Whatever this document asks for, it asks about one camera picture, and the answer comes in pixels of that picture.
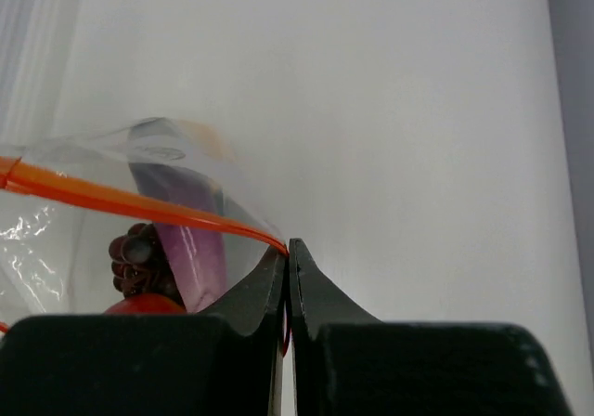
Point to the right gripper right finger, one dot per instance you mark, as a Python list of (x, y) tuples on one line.
[(347, 362)]

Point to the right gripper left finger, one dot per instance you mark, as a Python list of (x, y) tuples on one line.
[(225, 360)]

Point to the red fake tomato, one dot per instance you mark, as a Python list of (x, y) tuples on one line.
[(146, 303)]

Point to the dark red fake grapes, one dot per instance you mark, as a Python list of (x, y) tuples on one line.
[(139, 264)]

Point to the clear zip top bag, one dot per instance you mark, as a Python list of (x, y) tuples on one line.
[(64, 199)]

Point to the purple fake eggplant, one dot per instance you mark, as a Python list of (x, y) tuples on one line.
[(196, 256)]

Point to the clear plastic bin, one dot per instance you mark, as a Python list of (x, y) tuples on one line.
[(36, 38)]

